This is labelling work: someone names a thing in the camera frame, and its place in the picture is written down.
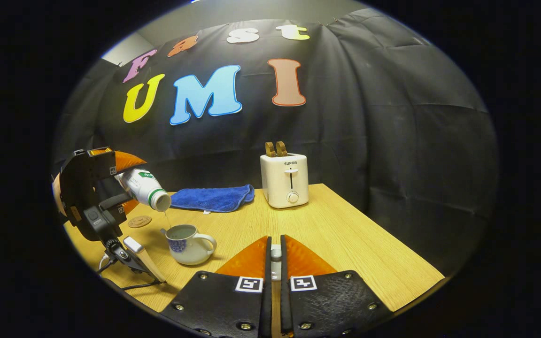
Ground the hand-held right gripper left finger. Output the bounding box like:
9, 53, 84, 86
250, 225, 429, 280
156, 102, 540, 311
158, 235, 273, 338

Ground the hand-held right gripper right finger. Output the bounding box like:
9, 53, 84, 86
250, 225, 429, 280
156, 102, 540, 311
280, 234, 395, 338

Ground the white water bottle green label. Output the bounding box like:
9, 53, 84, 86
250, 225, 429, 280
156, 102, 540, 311
116, 168, 172, 212

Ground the white blue-patterned teacup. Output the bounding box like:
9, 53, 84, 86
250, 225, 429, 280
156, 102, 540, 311
160, 224, 217, 266

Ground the blue towel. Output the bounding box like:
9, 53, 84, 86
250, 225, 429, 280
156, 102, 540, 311
170, 184, 255, 213

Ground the white toaster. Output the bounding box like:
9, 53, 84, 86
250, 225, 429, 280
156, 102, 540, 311
260, 153, 309, 209

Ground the black cable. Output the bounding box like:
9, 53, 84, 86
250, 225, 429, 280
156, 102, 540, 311
120, 280, 165, 291

